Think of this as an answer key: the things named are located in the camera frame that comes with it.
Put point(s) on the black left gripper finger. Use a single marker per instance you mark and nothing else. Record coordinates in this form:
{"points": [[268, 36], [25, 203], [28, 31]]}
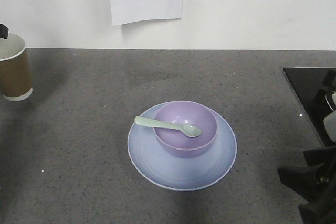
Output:
{"points": [[4, 31]]}

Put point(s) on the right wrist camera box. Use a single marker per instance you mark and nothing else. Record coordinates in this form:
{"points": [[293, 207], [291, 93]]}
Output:
{"points": [[330, 125]]}

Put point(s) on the light green plastic spoon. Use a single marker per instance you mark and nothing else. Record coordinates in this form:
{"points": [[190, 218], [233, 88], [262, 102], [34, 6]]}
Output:
{"points": [[186, 129]]}

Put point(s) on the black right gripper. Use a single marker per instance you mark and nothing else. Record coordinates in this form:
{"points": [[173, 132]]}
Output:
{"points": [[315, 183]]}

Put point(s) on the black gas stove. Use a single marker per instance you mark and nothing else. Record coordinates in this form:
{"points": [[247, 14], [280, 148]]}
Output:
{"points": [[314, 87]]}

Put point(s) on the purple plastic bowl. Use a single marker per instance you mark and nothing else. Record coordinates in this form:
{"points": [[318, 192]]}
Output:
{"points": [[186, 112]]}

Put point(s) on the brown paper cup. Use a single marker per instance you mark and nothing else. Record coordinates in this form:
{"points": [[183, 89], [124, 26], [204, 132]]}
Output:
{"points": [[16, 83]]}

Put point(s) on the light blue plate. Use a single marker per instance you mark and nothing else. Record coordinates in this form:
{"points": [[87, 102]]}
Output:
{"points": [[182, 173]]}

